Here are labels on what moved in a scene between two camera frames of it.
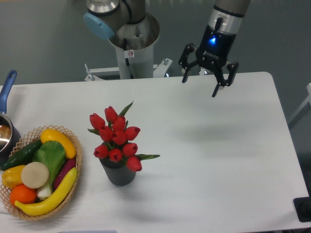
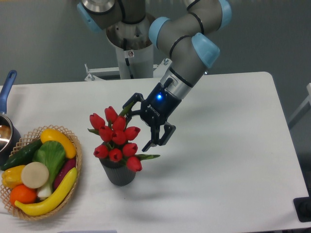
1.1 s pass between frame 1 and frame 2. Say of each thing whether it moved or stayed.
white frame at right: stayed
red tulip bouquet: stayed
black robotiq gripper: moved
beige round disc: stayed
